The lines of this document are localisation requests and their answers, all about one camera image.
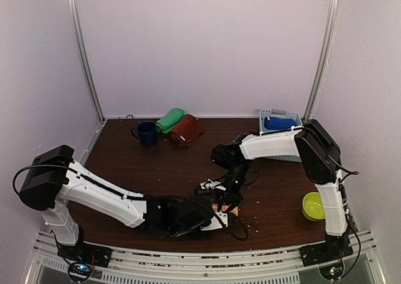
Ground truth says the orange patterned towel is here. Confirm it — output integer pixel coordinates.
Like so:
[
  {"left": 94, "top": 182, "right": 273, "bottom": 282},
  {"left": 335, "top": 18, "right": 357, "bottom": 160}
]
[{"left": 212, "top": 203, "right": 239, "bottom": 216}]

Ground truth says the blue towel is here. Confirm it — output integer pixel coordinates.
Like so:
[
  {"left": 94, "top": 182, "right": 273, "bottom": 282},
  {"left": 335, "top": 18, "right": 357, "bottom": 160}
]
[{"left": 264, "top": 116, "right": 296, "bottom": 130}]

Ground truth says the light blue plastic basket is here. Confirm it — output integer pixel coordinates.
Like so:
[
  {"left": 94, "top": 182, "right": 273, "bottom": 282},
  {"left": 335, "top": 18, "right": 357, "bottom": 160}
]
[{"left": 258, "top": 108, "right": 304, "bottom": 164}]

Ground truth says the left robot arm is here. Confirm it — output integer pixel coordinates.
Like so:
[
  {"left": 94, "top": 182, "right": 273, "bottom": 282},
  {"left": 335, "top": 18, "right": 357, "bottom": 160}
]
[{"left": 14, "top": 145, "right": 243, "bottom": 261}]

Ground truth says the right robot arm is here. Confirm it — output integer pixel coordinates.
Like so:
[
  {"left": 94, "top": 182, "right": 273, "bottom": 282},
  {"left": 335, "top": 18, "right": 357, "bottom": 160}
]
[{"left": 211, "top": 119, "right": 358, "bottom": 260}]

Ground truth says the yellow-green bowl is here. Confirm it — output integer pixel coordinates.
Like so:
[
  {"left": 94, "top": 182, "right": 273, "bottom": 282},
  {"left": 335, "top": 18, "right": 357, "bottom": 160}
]
[{"left": 302, "top": 192, "right": 325, "bottom": 221}]

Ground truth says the brown rolled towel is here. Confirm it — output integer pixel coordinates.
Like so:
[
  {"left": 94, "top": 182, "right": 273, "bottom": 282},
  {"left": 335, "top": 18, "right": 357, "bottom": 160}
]
[{"left": 169, "top": 114, "right": 205, "bottom": 148}]

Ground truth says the dark blue mug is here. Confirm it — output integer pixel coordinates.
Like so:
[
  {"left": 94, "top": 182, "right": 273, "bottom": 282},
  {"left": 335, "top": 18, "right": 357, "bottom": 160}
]
[{"left": 130, "top": 121, "right": 157, "bottom": 147}]

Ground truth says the green rolled towel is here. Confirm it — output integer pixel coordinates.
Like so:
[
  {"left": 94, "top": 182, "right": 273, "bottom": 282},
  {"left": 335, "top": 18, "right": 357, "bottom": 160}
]
[{"left": 156, "top": 108, "right": 185, "bottom": 134}]

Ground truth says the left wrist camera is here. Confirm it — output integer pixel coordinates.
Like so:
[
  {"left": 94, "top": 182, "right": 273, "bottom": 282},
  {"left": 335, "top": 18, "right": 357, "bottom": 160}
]
[{"left": 200, "top": 212, "right": 237, "bottom": 231}]

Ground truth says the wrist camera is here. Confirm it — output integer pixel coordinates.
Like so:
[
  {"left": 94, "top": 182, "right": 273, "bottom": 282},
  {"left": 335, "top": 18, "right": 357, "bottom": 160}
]
[
  {"left": 200, "top": 212, "right": 237, "bottom": 231},
  {"left": 194, "top": 179, "right": 226, "bottom": 196}
]

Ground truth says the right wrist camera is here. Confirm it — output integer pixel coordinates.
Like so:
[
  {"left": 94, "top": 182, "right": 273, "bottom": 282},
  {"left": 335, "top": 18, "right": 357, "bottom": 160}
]
[{"left": 194, "top": 179, "right": 226, "bottom": 196}]

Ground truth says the front aluminium rail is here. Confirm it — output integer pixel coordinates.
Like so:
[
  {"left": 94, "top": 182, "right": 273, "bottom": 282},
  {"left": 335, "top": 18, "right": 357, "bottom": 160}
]
[{"left": 31, "top": 236, "right": 380, "bottom": 284}]

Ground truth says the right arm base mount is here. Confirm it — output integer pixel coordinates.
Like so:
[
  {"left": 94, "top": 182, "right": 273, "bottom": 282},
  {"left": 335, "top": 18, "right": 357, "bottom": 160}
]
[{"left": 299, "top": 242, "right": 353, "bottom": 281}]

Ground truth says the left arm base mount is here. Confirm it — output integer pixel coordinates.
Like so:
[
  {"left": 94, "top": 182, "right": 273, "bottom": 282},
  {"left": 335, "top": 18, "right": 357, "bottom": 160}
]
[{"left": 56, "top": 243, "right": 112, "bottom": 282}]

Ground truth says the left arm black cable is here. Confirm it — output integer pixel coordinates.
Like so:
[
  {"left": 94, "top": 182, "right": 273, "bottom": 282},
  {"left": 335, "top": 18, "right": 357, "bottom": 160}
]
[{"left": 12, "top": 163, "right": 148, "bottom": 202}]

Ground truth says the right aluminium frame post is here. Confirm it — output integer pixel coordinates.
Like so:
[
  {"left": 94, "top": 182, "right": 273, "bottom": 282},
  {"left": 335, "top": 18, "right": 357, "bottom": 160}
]
[{"left": 303, "top": 0, "right": 340, "bottom": 121}]

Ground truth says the aluminium frame post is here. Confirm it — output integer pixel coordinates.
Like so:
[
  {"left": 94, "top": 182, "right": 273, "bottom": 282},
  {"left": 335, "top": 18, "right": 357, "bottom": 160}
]
[
  {"left": 65, "top": 0, "right": 106, "bottom": 124},
  {"left": 303, "top": 0, "right": 340, "bottom": 121}
]

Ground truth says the left aluminium frame post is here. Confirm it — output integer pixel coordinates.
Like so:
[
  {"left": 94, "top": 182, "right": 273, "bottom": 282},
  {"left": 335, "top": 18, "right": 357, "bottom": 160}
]
[{"left": 65, "top": 0, "right": 106, "bottom": 124}]

